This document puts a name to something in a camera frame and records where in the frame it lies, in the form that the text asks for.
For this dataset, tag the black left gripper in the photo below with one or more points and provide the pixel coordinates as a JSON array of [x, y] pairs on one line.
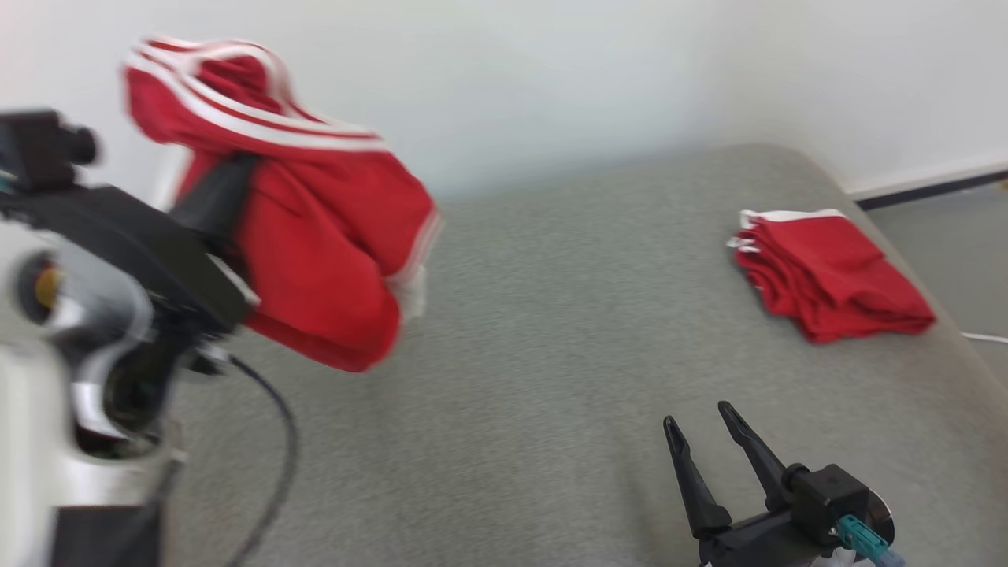
[[157, 260]]

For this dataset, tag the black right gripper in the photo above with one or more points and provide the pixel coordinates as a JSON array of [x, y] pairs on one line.
[[756, 543]]

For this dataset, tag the red white shirt with lettering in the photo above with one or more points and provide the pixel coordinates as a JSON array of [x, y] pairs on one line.
[[323, 236]]

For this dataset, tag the red shirts stack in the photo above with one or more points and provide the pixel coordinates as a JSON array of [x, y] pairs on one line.
[[835, 276]]

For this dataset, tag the teal right wrist plug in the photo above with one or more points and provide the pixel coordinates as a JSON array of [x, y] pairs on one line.
[[858, 537]]

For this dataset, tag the black baseboard strip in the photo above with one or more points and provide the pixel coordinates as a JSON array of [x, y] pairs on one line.
[[929, 189]]

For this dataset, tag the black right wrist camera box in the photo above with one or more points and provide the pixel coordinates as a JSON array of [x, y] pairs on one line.
[[827, 496]]

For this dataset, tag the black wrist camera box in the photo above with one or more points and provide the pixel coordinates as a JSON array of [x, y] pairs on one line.
[[39, 146], [827, 496]]

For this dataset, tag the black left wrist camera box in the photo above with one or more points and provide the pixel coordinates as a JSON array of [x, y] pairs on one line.
[[39, 146]]

